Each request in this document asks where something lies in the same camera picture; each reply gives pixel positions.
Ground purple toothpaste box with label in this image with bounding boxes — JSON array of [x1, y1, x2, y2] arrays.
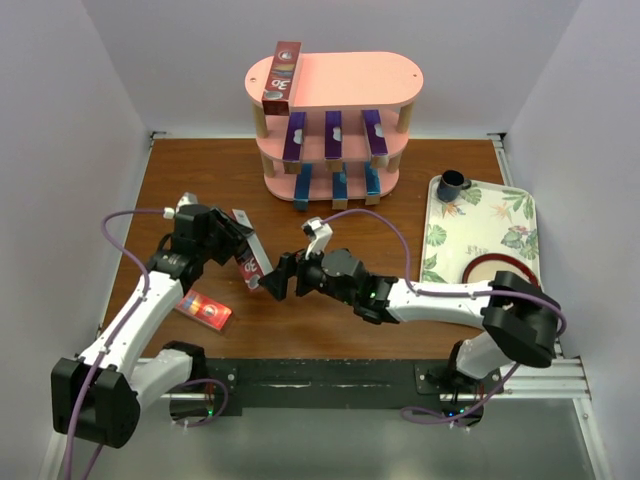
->
[[324, 111, 343, 173]]

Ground pink three-tier shelf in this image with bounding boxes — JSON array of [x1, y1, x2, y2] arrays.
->
[[244, 51, 424, 204]]

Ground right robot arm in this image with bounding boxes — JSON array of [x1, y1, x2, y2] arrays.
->
[[259, 249, 563, 393]]

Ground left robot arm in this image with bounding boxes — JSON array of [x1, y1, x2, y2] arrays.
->
[[51, 201, 253, 448]]

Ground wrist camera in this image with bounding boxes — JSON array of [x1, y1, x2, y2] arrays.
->
[[162, 192, 198, 220], [302, 217, 333, 259]]

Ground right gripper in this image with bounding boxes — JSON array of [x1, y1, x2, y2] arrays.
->
[[258, 240, 356, 306]]

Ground red rimmed plate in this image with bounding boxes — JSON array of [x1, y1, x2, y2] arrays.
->
[[461, 253, 540, 287]]

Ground red toothpaste box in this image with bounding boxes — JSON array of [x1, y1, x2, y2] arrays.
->
[[174, 289, 232, 333], [261, 41, 302, 116], [232, 209, 273, 292]]

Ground dark blue mug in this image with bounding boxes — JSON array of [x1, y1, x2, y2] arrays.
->
[[436, 170, 471, 203]]

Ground floral serving tray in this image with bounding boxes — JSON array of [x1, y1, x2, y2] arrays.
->
[[420, 176, 540, 284]]

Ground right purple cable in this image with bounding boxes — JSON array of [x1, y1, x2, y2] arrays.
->
[[319, 208, 567, 429]]

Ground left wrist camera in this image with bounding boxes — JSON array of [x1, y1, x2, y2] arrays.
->
[[162, 192, 198, 220]]

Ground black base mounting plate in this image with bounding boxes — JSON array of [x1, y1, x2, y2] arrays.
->
[[206, 358, 501, 415]]

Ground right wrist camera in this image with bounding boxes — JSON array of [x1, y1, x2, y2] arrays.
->
[[302, 217, 333, 259]]

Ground blue toothpaste box with label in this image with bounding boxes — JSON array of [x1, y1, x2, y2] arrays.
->
[[293, 163, 313, 211]]

